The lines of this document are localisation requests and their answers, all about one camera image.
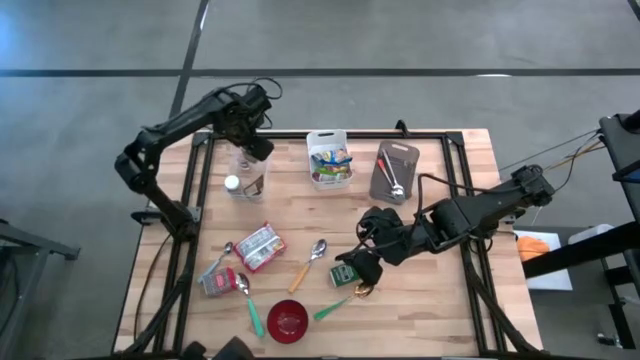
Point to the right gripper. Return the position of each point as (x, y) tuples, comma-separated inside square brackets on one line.
[(385, 230)]

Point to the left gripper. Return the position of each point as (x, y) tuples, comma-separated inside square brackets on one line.
[(245, 112)]

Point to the small amber spice jar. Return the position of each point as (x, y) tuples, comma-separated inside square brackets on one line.
[(244, 162)]

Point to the green pepper tin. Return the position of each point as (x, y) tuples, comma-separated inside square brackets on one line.
[(340, 276)]

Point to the blue ramen packet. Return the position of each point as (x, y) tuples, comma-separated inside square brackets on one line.
[(332, 157)]

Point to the yellow green ramen packet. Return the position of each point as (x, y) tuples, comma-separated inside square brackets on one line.
[(330, 174)]

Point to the long steel spoon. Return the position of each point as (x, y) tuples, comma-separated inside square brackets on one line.
[(398, 191)]

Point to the red ramen packet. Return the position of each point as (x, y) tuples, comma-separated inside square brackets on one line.
[(260, 247)]

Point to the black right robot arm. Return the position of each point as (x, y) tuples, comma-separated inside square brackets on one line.
[(480, 207)]

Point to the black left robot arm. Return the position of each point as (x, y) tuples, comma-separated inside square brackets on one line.
[(170, 125)]

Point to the clear plastic bin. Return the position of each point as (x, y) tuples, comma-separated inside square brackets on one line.
[(237, 172)]

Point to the white plastic bin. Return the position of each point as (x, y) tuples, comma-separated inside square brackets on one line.
[(327, 137)]

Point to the red and black bowl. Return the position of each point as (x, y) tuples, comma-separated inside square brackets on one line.
[(287, 322)]

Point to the grey plastic bin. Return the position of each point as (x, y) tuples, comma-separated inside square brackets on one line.
[(407, 165)]

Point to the red lidded spice jar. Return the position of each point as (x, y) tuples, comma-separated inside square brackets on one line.
[(220, 282)]

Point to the orange cloth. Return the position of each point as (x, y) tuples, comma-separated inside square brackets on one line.
[(532, 248)]

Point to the white paper sheet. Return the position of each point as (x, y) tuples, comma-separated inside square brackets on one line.
[(550, 282)]

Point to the black diagonal beam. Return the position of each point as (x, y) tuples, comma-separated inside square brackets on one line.
[(575, 255)]

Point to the white plastic tub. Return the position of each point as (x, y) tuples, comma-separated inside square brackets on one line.
[(590, 232)]

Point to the black metal stand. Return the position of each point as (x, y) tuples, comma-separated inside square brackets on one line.
[(40, 245)]

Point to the black side table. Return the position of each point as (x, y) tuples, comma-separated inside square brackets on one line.
[(622, 150)]

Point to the black table frame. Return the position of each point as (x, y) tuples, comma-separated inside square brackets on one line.
[(425, 135)]

